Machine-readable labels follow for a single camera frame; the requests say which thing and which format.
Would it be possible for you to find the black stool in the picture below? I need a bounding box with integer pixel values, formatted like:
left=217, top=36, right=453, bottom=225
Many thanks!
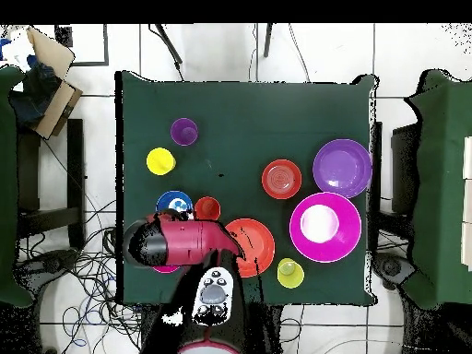
left=16, top=117, right=87, bottom=250

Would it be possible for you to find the dark blue cloth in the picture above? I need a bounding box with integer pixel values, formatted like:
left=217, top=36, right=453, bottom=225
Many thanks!
left=8, top=54, right=62, bottom=128

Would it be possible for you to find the cardboard box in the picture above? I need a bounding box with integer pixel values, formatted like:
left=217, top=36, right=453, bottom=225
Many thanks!
left=8, top=26, right=84, bottom=141

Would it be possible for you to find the pale yellow cup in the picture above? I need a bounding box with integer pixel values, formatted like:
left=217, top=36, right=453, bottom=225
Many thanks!
left=277, top=257, right=306, bottom=289

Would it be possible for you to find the purple cup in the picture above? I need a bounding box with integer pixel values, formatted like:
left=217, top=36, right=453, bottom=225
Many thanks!
left=170, top=117, right=199, bottom=148

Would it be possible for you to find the black tripod leg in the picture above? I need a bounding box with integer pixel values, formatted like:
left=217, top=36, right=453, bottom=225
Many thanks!
left=147, top=23, right=184, bottom=80
left=263, top=22, right=275, bottom=59

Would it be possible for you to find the black square frame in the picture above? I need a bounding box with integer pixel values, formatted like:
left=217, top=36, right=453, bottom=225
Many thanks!
left=54, top=23, right=110, bottom=67

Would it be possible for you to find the small orange bowl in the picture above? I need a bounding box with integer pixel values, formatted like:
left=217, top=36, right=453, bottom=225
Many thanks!
left=261, top=159, right=303, bottom=201

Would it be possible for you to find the dark green tablecloth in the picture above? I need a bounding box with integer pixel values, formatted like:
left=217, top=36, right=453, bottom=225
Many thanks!
left=115, top=70, right=379, bottom=307

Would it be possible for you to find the orange cup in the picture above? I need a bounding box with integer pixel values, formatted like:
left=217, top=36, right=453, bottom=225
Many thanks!
left=194, top=195, right=222, bottom=222

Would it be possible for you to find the small pink-red bowl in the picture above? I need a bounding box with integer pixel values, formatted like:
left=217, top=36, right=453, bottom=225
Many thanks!
left=151, top=264, right=182, bottom=275

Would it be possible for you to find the large pink bowl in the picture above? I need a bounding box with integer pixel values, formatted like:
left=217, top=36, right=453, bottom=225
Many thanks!
left=289, top=191, right=363, bottom=264

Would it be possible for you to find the black pedestal foot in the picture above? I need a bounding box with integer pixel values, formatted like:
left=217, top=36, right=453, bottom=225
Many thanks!
left=372, top=252, right=416, bottom=290
left=14, top=248, right=80, bottom=292

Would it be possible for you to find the tangle of floor cables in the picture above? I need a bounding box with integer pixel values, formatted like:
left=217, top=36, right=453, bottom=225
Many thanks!
left=16, top=198, right=145, bottom=354

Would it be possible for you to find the purple bowl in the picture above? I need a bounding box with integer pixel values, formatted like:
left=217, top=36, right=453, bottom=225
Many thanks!
left=312, top=138, right=374, bottom=199

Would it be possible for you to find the black box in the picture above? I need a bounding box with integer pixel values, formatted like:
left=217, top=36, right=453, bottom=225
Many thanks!
left=390, top=123, right=421, bottom=215

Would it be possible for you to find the green-covered side table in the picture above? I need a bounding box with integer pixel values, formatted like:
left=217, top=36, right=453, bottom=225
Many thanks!
left=401, top=68, right=472, bottom=311
left=0, top=65, right=34, bottom=309

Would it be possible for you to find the small blue bowl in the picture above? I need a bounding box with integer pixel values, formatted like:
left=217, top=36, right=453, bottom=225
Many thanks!
left=155, top=190, right=195, bottom=216

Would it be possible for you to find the large orange bowl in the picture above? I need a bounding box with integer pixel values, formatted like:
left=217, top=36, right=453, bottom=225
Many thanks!
left=224, top=218, right=277, bottom=278

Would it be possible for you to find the white box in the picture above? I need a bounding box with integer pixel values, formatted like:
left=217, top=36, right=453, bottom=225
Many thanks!
left=462, top=180, right=472, bottom=223
left=462, top=136, right=472, bottom=181

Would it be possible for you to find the bright yellow cup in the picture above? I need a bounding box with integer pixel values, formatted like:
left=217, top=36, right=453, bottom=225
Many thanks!
left=146, top=147, right=177, bottom=177

